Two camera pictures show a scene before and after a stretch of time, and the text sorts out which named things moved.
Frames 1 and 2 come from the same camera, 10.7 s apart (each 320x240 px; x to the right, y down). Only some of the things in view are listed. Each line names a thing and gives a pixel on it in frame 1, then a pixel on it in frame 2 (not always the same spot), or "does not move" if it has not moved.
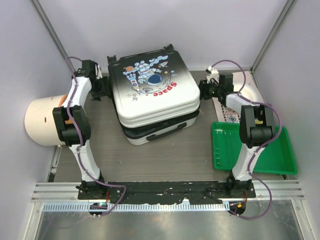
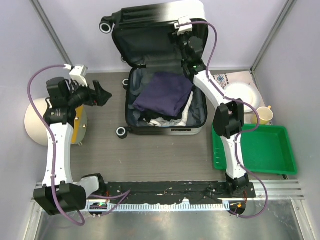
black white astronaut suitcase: (156, 95) to (138, 33)
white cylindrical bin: (39, 120) does not move
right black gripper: (202, 86) to (179, 36)
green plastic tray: (227, 150) does not move
